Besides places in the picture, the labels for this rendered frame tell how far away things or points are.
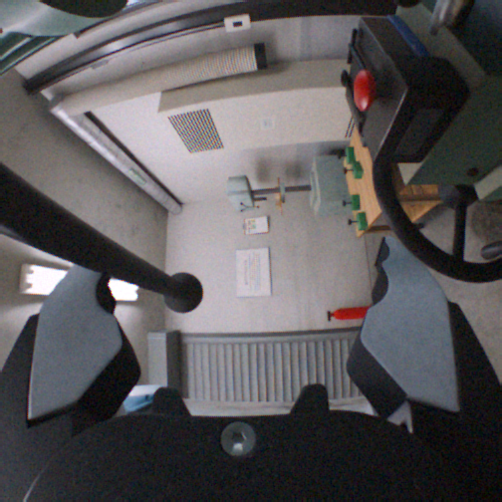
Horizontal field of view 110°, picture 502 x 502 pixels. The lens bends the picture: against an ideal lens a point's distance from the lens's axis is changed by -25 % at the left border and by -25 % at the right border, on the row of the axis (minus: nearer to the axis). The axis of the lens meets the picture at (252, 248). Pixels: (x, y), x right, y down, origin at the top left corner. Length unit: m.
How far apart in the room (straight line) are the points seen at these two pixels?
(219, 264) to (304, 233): 1.18
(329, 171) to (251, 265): 1.48
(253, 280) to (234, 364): 1.06
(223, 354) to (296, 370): 0.90
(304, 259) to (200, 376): 1.99
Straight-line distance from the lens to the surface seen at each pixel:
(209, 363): 3.16
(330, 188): 2.29
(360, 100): 0.20
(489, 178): 0.31
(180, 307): 0.19
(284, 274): 2.98
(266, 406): 0.48
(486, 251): 0.48
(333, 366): 3.08
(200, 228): 3.32
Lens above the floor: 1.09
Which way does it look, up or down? 7 degrees up
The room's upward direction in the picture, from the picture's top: 94 degrees counter-clockwise
